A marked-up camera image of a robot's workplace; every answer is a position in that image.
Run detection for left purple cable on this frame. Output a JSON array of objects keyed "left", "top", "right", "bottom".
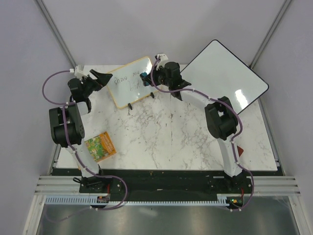
[{"left": 41, "top": 70, "right": 130, "bottom": 222}]

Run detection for aluminium front rail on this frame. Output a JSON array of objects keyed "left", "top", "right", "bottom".
[{"left": 35, "top": 176, "right": 300, "bottom": 196}]

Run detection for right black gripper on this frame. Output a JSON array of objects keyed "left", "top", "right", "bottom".
[{"left": 144, "top": 65, "right": 172, "bottom": 88}]

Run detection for red brown square block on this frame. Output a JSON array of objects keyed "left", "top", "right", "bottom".
[{"left": 237, "top": 146, "right": 244, "bottom": 157}]

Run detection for orange green picture book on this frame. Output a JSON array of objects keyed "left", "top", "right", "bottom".
[{"left": 85, "top": 132, "right": 116, "bottom": 163}]

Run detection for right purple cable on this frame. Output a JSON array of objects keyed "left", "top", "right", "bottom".
[{"left": 150, "top": 57, "right": 256, "bottom": 212}]

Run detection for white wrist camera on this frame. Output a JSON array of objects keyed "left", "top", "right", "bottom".
[
  {"left": 155, "top": 53, "right": 168, "bottom": 70},
  {"left": 69, "top": 65, "right": 85, "bottom": 79}
]

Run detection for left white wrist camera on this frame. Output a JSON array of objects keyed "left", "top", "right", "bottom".
[{"left": 69, "top": 65, "right": 85, "bottom": 79}]

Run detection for black framed large whiteboard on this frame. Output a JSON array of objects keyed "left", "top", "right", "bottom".
[{"left": 181, "top": 40, "right": 269, "bottom": 114}]

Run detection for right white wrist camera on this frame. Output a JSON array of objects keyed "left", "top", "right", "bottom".
[{"left": 155, "top": 53, "right": 168, "bottom": 70}]

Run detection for yellow framed small whiteboard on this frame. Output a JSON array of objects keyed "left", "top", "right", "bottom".
[{"left": 107, "top": 56, "right": 158, "bottom": 109}]

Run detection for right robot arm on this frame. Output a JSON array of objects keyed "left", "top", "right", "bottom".
[{"left": 140, "top": 59, "right": 243, "bottom": 193}]

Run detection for left aluminium frame post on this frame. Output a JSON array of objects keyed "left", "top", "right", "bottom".
[{"left": 34, "top": 0, "right": 77, "bottom": 68}]

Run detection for white slotted cable duct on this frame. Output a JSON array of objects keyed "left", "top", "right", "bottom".
[{"left": 45, "top": 194, "right": 232, "bottom": 206}]

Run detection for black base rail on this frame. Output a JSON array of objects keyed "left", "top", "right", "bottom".
[{"left": 52, "top": 168, "right": 283, "bottom": 211}]

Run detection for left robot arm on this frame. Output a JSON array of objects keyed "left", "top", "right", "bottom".
[{"left": 47, "top": 69, "right": 113, "bottom": 192}]

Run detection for aluminium frame post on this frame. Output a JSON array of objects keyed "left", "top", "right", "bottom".
[
  {"left": 249, "top": 0, "right": 293, "bottom": 69},
  {"left": 34, "top": 0, "right": 77, "bottom": 68}
]

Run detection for blue heart eraser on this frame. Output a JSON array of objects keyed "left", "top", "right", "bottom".
[{"left": 140, "top": 72, "right": 150, "bottom": 87}]

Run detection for right aluminium frame post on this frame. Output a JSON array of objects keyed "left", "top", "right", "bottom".
[{"left": 249, "top": 0, "right": 293, "bottom": 69}]

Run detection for purple cable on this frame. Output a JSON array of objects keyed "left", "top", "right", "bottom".
[
  {"left": 41, "top": 70, "right": 130, "bottom": 222},
  {"left": 150, "top": 57, "right": 256, "bottom": 212}
]

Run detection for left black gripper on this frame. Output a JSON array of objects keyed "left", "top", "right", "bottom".
[{"left": 82, "top": 70, "right": 113, "bottom": 98}]

